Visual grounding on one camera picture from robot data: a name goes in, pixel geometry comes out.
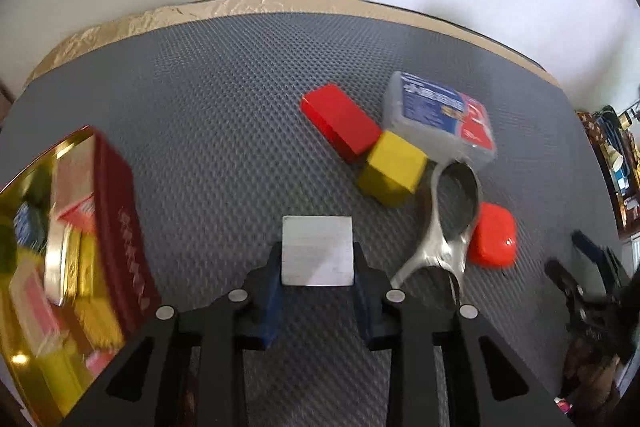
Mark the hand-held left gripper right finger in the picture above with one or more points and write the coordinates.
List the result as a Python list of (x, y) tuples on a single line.
[(362, 302)]

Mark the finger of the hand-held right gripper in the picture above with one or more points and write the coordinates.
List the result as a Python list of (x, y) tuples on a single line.
[(565, 287), (597, 257)]

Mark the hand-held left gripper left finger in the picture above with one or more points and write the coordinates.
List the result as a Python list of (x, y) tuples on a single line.
[(267, 302)]

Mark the white wooden block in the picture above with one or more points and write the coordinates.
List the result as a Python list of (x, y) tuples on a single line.
[(317, 252)]

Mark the red tin box gold inside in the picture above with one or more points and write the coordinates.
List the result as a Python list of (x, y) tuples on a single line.
[(120, 217)]

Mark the person's right hand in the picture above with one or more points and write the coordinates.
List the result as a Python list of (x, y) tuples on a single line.
[(592, 374)]

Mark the orange-red small case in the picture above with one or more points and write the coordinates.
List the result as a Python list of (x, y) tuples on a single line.
[(495, 234)]

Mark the pile of colourful clutter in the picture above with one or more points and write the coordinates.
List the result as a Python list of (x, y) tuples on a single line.
[(617, 167)]

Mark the silver metal tool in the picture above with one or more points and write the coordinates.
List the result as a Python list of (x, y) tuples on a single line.
[(440, 252)]

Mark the yellow wooden block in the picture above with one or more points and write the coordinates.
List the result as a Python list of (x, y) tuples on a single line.
[(392, 167)]

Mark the red wooden block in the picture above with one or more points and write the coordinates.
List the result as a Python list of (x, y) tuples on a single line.
[(340, 119)]

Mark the grey textured table mat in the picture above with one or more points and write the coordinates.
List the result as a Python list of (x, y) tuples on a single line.
[(225, 107)]

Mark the clear plastic case blue label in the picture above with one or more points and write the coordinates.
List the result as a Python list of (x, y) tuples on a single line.
[(435, 112)]

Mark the red box white label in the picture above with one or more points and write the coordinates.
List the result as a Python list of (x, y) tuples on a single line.
[(77, 212)]

